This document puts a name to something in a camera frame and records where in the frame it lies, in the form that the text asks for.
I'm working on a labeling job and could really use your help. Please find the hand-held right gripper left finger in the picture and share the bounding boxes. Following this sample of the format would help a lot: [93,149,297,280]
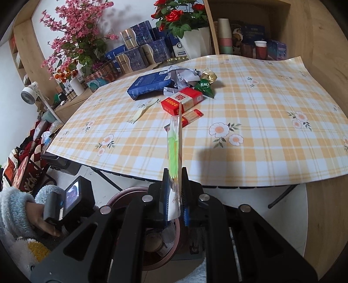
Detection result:
[30,168,170,283]

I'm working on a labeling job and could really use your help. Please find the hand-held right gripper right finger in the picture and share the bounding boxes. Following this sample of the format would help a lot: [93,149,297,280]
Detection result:
[180,167,319,283]

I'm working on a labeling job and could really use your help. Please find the brown round bin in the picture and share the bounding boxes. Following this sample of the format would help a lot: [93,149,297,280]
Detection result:
[105,187,191,270]

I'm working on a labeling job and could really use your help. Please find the green packet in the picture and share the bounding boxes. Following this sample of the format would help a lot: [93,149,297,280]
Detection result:
[164,102,184,221]

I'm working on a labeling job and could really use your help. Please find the red and silver box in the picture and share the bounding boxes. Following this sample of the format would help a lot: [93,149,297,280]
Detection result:
[160,87,204,116]

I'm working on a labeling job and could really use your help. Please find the green and gold snack wrapper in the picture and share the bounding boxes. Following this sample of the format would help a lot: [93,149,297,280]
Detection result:
[194,67,218,99]

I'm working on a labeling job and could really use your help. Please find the person's left forearm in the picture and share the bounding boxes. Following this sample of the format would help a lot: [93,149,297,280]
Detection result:
[0,185,57,240]

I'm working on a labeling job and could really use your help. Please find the person's left hand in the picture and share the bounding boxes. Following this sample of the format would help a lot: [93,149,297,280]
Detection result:
[27,201,62,237]

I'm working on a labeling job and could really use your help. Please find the black case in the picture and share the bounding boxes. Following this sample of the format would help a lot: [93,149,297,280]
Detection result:
[41,152,82,176]

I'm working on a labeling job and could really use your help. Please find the red patterned cloth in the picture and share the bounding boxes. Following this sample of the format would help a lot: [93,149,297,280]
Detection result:
[5,126,53,196]

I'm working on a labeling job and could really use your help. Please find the person's printed white pajamas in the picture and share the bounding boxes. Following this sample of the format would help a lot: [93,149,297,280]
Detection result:
[8,237,52,278]

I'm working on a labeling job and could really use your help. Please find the slim red box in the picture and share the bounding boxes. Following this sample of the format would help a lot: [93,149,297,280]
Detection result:
[164,109,203,131]

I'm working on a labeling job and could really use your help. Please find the cream plastic fork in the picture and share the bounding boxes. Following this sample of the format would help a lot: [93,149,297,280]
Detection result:
[130,98,159,124]

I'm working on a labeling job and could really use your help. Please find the yellow plaid tablecloth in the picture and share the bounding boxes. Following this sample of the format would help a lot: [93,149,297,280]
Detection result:
[45,54,348,188]

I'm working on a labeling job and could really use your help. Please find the blue flat box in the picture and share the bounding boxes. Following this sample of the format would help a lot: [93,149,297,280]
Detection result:
[127,70,174,101]

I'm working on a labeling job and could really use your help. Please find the small white vase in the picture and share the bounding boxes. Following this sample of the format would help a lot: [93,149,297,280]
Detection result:
[69,76,85,96]

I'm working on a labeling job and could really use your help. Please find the round teal tin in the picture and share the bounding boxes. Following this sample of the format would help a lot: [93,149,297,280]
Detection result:
[87,77,105,90]

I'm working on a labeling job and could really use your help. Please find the white desk fan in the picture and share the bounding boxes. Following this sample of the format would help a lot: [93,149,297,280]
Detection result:
[21,82,62,123]

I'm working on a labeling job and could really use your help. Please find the crumpled white paper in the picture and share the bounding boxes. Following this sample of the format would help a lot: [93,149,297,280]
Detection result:
[163,65,203,96]

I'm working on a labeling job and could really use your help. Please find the small orange artificial flowers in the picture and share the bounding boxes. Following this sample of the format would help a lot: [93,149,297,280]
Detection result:
[54,69,78,82]

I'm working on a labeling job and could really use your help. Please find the dark red patterned box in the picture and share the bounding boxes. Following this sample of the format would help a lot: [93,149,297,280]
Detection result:
[85,61,120,85]

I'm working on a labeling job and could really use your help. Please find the white and blue milk carton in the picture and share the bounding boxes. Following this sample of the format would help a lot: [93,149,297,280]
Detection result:
[170,35,189,59]

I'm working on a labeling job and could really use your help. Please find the white pleated vase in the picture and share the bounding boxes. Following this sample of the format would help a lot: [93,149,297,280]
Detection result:
[178,27,214,59]

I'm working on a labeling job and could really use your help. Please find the pink artificial blossom plant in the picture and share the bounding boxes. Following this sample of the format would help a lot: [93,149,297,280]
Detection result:
[39,0,120,79]

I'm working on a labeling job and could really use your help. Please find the stack of blue patterned boxes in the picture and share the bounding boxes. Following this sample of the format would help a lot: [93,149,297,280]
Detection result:
[105,20,174,75]

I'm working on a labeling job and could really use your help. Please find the red cup with white lid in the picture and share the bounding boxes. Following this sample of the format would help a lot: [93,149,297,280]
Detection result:
[254,41,268,60]

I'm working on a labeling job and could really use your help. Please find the stack of pastel cups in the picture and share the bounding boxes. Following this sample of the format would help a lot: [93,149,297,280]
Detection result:
[217,18,234,55]

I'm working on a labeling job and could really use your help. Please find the blue printed carton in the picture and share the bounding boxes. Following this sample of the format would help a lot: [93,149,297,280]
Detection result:
[268,39,287,61]

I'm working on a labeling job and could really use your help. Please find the red artificial rose bouquet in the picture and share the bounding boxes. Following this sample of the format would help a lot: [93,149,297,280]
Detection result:
[151,0,207,39]

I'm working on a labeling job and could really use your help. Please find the dark blue book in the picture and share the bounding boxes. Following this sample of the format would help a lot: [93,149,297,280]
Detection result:
[242,24,267,44]

